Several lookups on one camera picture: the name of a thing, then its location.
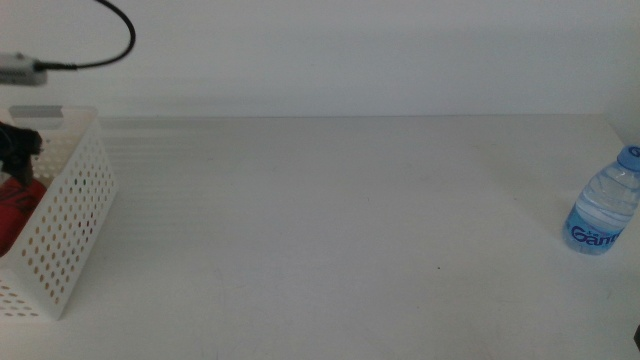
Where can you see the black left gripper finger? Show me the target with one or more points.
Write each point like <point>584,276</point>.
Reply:
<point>20,167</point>

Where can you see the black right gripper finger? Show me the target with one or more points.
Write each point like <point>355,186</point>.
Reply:
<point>638,337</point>

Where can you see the red soda can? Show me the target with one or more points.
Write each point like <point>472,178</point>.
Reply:
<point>15,215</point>

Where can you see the blue cap water bottle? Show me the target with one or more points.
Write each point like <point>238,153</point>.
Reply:
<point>600,210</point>

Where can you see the white perforated plastic basket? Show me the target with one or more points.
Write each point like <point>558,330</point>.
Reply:
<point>75,210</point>

